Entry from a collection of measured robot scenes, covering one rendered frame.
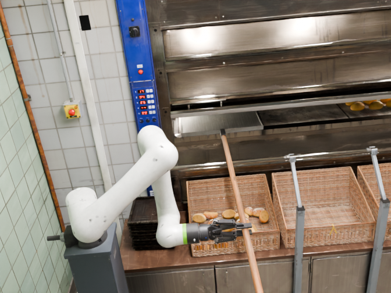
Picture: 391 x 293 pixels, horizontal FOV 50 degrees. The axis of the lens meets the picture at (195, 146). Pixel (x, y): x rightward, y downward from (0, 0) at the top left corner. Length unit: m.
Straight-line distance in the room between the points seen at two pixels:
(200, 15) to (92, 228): 1.42
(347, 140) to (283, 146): 0.44
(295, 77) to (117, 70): 1.11
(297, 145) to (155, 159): 1.50
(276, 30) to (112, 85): 1.05
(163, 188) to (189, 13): 1.11
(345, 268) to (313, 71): 1.26
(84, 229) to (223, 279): 1.32
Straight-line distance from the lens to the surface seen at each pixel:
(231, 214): 2.94
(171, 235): 1.90
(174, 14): 2.55
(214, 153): 2.86
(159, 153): 1.61
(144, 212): 2.76
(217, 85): 2.65
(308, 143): 2.95
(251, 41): 2.60
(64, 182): 3.05
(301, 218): 2.48
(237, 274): 2.77
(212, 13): 2.56
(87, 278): 2.03
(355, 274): 2.98
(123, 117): 2.74
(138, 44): 2.55
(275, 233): 2.66
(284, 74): 2.71
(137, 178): 1.64
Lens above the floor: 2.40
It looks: 28 degrees down
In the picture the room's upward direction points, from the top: 5 degrees counter-clockwise
